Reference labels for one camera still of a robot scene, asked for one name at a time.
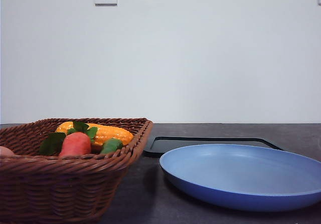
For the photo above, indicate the blue round plate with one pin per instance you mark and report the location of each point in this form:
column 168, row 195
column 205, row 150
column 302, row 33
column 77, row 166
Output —
column 244, row 178

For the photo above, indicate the brown wicker basket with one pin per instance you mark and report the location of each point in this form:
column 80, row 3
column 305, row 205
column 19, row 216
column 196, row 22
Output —
column 69, row 189

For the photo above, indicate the green toy vegetable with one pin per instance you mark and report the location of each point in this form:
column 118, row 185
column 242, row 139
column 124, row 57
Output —
column 111, row 145

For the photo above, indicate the yellow toy corn cob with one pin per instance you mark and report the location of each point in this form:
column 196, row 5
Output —
column 97, row 134

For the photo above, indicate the orange toy carrot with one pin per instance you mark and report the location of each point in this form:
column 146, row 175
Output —
column 74, row 142

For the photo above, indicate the black rectangular tray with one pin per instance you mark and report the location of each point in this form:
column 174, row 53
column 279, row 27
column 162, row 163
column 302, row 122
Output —
column 162, row 146

